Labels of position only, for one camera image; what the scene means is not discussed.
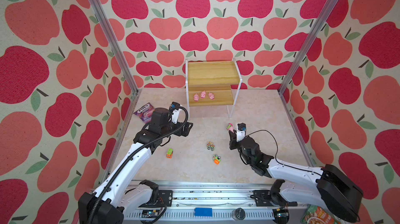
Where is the orange green toy car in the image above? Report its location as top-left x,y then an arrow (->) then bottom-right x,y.
166,148 -> 174,158

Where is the yellow green toy car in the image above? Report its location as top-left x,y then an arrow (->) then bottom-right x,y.
207,142 -> 215,151

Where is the wooden two-tier shelf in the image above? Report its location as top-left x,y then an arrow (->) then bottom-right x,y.
185,59 -> 243,118

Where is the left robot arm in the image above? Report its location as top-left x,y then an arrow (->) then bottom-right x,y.
78,102 -> 193,224

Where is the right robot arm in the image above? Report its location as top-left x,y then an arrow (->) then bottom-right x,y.
228,130 -> 364,223

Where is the purple candy bag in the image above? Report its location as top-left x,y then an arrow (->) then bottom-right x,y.
134,103 -> 155,124

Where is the orange toy car with eyes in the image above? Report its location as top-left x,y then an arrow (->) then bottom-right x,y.
213,154 -> 221,164

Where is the round black knob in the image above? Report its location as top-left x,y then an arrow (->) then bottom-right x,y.
232,208 -> 246,220

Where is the green snack bag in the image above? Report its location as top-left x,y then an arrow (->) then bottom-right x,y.
301,205 -> 339,224

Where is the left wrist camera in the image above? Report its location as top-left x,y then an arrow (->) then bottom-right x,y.
169,102 -> 181,124

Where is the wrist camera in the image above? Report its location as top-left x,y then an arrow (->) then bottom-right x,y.
236,123 -> 246,142
169,102 -> 181,124

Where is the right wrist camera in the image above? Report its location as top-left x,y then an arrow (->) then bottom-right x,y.
236,123 -> 246,142

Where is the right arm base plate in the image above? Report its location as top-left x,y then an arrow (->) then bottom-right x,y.
250,190 -> 298,207

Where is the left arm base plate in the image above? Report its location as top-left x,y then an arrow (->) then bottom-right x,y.
140,190 -> 173,207

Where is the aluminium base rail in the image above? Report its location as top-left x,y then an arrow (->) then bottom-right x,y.
122,181 -> 309,224

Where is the blue block on rail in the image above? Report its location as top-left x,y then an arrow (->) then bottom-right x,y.
194,207 -> 213,217

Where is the left aluminium frame post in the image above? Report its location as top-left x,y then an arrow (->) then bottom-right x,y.
76,0 -> 140,95

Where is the aluminium frame post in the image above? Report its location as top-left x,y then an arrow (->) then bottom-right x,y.
76,0 -> 140,95
277,0 -> 357,95

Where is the right aluminium frame post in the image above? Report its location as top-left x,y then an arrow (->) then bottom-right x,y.
277,0 -> 357,95

